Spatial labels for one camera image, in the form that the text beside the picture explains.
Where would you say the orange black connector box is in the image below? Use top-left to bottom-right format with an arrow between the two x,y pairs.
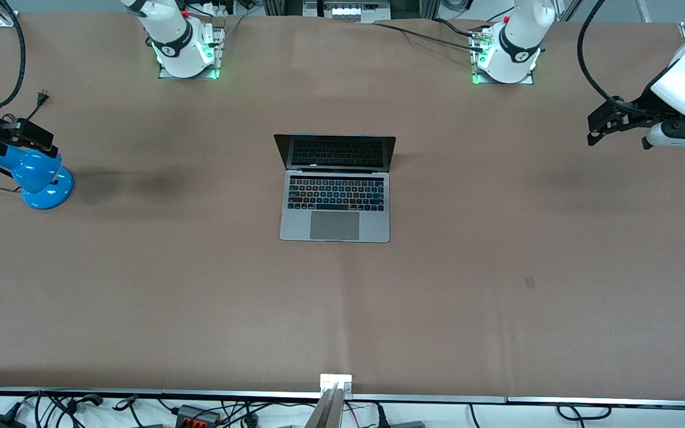
175,404 -> 222,426

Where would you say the grey metal bar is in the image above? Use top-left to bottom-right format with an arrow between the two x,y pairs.
304,383 -> 346,428

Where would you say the black cable connector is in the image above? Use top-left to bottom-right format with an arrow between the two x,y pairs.
66,394 -> 104,411

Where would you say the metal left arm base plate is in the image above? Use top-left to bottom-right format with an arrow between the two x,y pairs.
472,27 -> 535,85

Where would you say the brown table cover mat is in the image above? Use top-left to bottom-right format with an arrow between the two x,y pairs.
0,12 -> 685,398

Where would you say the small silver mounting bracket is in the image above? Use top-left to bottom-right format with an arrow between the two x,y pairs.
320,373 -> 353,398

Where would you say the grey electrical box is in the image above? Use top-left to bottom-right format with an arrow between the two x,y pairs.
303,0 -> 392,23

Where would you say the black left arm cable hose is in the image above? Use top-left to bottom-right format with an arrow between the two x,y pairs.
576,0 -> 640,111

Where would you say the black lamp power cord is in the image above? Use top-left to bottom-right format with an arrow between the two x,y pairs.
0,89 -> 51,194

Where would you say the black cable loop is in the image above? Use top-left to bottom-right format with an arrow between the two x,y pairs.
557,402 -> 612,421

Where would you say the aluminium table edge rail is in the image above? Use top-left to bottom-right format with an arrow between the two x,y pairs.
0,388 -> 685,411

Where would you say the white power strip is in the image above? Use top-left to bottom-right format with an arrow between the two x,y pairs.
191,0 -> 242,17

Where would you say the thin grey cable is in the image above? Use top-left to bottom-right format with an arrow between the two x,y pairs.
221,15 -> 247,45

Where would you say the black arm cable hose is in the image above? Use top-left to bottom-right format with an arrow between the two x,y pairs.
0,0 -> 26,109
576,0 -> 640,111

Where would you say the blue desk lamp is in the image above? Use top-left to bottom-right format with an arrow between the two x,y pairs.
0,146 -> 74,210

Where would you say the thick black braided cable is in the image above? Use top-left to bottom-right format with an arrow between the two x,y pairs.
372,22 -> 485,52

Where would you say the thin black cable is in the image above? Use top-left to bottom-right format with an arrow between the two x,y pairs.
435,18 -> 477,37

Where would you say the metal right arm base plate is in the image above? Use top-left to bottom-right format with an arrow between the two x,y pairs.
158,27 -> 225,80

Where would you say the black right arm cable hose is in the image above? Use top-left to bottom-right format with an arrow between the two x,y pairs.
0,0 -> 26,109

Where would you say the silver grey laptop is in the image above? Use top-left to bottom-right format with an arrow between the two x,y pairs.
274,134 -> 397,243

